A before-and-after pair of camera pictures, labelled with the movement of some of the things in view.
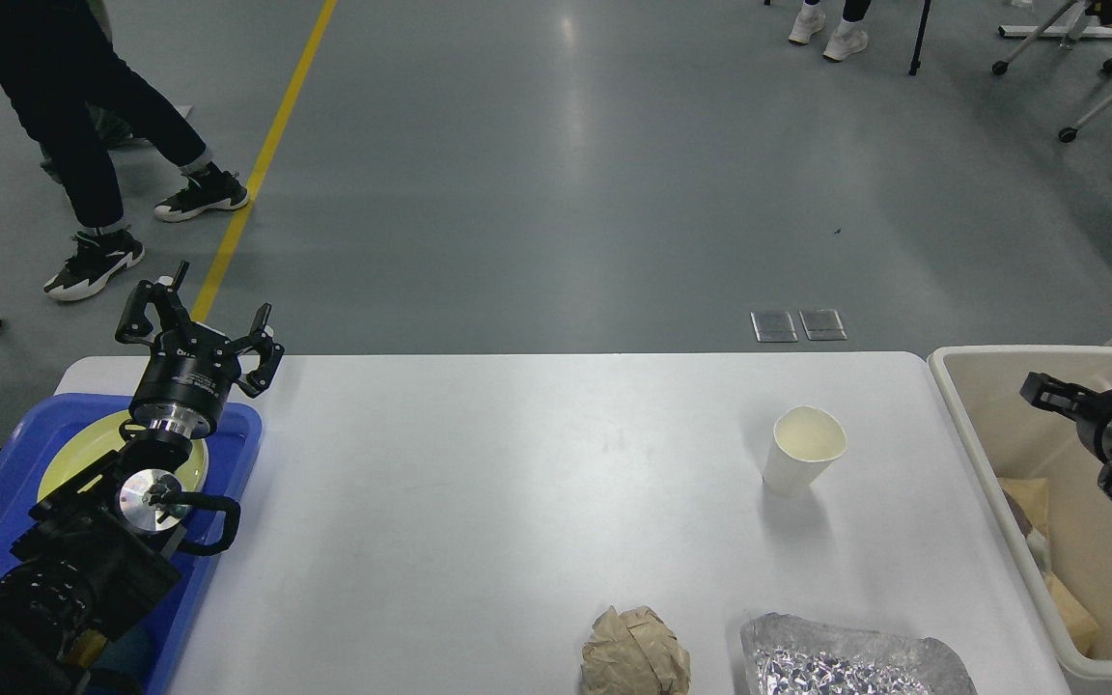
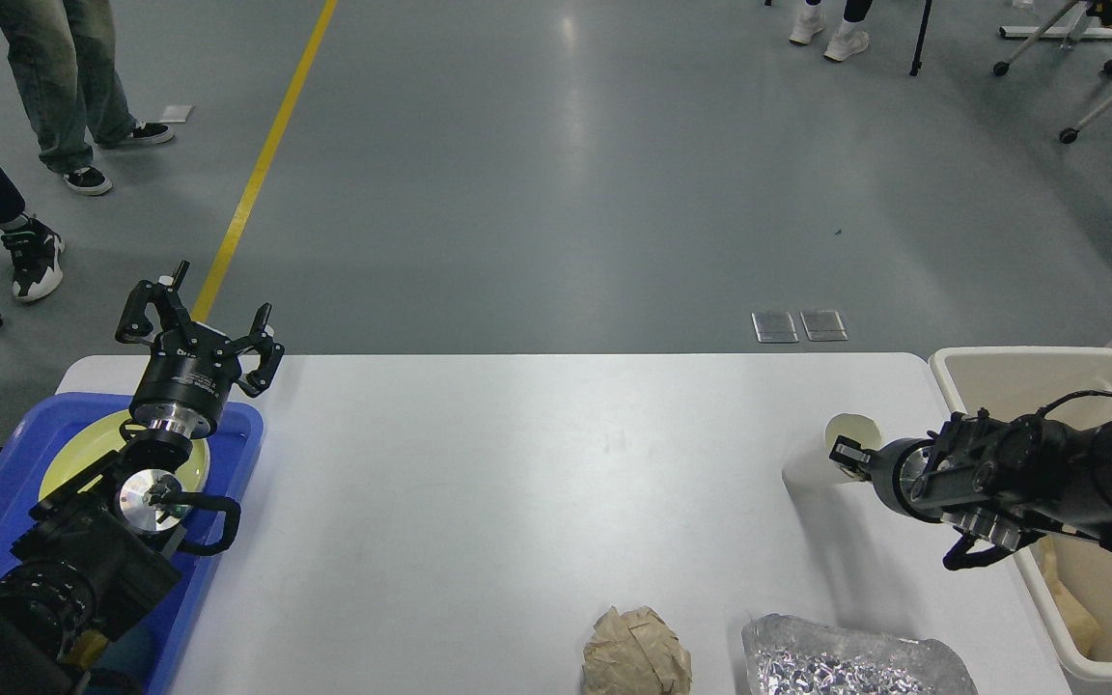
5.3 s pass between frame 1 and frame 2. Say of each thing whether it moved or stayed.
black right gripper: moved
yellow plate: stayed
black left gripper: stayed
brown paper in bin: stayed
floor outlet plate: stayed
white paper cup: moved
